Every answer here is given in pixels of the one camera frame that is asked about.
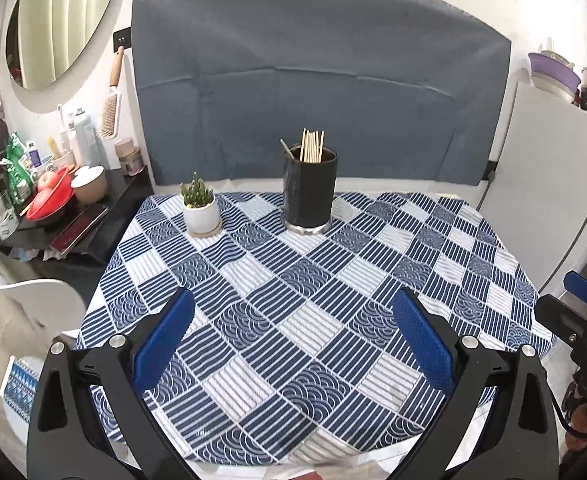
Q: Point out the tall white bottle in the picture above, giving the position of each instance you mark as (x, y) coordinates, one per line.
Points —
(83, 140)

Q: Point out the yellow bottle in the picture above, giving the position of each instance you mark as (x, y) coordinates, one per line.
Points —
(53, 146)

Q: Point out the bunch of wooden chopsticks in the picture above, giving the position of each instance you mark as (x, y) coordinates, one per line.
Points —
(313, 150)

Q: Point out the potted succulent white pot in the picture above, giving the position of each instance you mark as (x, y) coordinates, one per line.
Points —
(201, 217)

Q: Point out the black wall outlet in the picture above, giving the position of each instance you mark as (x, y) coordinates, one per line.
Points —
(123, 37)

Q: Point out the round wooden coaster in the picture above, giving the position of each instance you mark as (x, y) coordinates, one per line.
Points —
(216, 230)

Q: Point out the beige bowl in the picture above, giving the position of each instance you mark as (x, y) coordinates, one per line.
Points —
(89, 187)

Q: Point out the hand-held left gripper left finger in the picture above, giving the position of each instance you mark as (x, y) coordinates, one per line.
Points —
(166, 340)

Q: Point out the green snack packets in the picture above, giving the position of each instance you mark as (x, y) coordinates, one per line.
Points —
(18, 180)

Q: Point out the person's right hand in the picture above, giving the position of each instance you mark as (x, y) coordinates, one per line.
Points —
(586, 417)

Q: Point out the round wall mirror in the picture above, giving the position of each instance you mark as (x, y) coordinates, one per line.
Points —
(58, 20)

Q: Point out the white chair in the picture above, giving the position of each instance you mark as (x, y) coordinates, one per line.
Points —
(33, 295)

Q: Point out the white cabinet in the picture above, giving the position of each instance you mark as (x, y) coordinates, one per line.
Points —
(538, 185)

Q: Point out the purple basket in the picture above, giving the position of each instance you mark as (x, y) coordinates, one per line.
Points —
(553, 72)

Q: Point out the beige jar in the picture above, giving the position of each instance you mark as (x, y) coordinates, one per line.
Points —
(129, 157)

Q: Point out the dark power plug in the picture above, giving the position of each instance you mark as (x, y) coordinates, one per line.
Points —
(490, 171)

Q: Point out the blue white patterned tablecloth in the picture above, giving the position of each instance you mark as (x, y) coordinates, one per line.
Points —
(298, 310)

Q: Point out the red notebook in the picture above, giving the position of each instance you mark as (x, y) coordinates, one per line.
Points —
(80, 227)

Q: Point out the red bowl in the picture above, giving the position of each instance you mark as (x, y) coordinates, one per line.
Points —
(48, 206)

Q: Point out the wooden hairbrush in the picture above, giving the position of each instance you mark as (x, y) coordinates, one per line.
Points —
(108, 115)

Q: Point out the grey cloth cover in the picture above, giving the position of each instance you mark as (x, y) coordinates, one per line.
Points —
(298, 70)

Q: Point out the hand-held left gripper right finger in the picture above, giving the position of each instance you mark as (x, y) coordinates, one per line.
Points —
(423, 340)

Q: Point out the blue patterned cushion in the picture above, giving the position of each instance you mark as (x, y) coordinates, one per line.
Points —
(20, 390)

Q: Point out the red apple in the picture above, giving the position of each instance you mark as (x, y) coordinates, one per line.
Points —
(48, 181)

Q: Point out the black cylindrical utensil holder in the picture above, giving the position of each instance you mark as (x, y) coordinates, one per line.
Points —
(308, 195)

